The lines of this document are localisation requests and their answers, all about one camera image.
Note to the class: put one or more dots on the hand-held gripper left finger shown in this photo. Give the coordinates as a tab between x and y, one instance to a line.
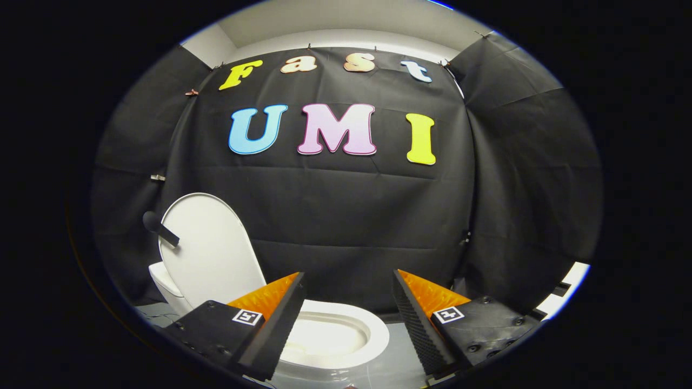
281	319

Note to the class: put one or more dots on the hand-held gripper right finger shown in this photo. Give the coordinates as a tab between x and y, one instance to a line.
413	319

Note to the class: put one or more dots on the white toilet lid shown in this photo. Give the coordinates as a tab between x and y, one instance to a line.
211	248

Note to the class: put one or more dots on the white ceramic toilet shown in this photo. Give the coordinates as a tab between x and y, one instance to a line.
335	335

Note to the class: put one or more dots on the black backdrop cloth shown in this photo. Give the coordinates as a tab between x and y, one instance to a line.
346	205

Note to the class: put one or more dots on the white slatted panel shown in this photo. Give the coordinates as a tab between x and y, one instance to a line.
565	292

